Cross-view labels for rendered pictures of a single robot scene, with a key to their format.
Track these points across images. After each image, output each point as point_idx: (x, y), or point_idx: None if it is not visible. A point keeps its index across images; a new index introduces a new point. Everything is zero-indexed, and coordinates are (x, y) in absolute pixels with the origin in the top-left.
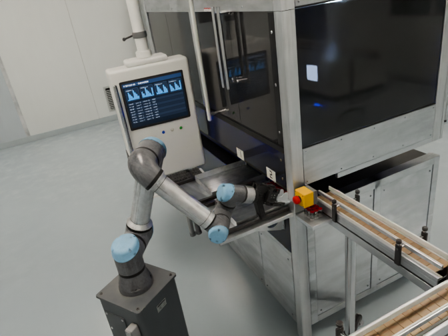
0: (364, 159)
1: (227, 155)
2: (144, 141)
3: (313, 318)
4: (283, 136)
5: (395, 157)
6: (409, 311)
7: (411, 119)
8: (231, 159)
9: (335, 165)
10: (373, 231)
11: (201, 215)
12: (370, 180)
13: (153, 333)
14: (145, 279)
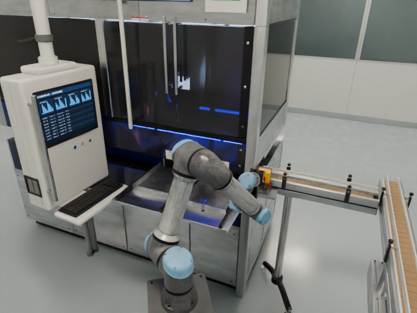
0: (270, 143)
1: (130, 162)
2: (191, 143)
3: (247, 276)
4: (248, 129)
5: None
6: (391, 222)
7: (282, 112)
8: (139, 165)
9: (264, 149)
10: (318, 186)
11: (254, 202)
12: (267, 158)
13: None
14: (195, 288)
